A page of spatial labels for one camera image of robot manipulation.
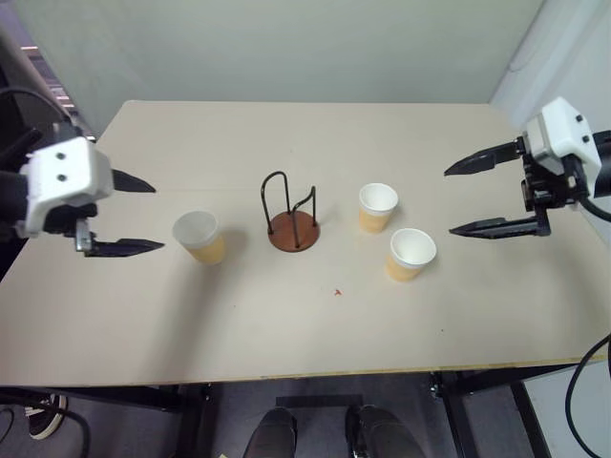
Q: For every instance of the black white sneaker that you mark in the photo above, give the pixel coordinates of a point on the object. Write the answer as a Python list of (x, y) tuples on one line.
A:
[(48, 415)]

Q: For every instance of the black table frame leg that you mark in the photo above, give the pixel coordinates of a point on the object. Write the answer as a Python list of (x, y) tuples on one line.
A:
[(472, 405), (143, 398)]

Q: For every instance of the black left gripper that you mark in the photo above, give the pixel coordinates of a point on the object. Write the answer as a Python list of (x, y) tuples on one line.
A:
[(67, 217)]

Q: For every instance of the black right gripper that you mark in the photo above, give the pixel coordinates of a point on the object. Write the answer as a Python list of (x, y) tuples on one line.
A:
[(544, 188)]

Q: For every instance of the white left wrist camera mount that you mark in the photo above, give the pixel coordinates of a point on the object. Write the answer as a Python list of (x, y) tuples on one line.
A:
[(62, 176)]

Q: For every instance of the yellow white paper cup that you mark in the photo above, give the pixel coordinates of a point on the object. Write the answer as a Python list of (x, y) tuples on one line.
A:
[(199, 236), (409, 255), (377, 207)]

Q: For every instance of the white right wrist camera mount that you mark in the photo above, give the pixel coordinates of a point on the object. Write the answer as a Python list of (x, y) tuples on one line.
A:
[(561, 136)]

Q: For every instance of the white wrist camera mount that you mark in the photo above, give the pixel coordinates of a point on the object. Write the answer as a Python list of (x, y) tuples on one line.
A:
[(561, 136), (62, 176)]

